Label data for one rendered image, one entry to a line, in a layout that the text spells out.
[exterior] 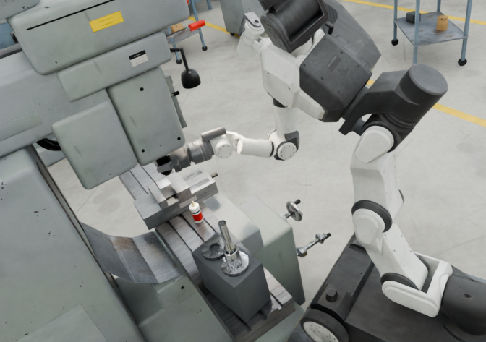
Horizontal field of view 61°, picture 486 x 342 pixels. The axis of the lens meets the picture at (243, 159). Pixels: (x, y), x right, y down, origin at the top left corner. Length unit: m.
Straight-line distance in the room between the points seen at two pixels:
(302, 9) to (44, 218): 0.90
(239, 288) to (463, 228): 1.91
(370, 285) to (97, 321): 1.08
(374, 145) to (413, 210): 1.76
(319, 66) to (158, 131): 0.57
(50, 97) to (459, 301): 1.47
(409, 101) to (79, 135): 0.94
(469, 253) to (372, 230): 1.37
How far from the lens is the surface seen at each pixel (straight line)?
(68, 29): 1.21
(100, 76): 1.27
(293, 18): 1.12
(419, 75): 1.19
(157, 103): 1.37
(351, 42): 1.28
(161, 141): 1.43
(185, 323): 1.92
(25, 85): 1.25
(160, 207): 1.79
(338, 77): 1.22
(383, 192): 1.42
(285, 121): 1.59
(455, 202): 3.09
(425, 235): 2.85
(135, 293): 1.91
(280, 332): 2.21
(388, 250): 1.61
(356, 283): 1.86
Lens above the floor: 2.09
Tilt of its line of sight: 36 degrees down
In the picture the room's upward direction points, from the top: 14 degrees counter-clockwise
